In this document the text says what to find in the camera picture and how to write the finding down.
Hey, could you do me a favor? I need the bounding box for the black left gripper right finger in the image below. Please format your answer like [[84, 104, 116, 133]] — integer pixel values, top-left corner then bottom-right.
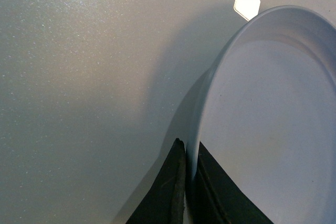
[[193, 143, 272, 223]]

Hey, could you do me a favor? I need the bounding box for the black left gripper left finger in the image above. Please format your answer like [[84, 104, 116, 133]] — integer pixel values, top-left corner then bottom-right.
[[127, 138, 186, 223]]

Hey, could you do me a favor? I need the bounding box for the light blue round plate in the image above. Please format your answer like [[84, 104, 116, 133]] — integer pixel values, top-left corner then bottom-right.
[[160, 5, 336, 224]]

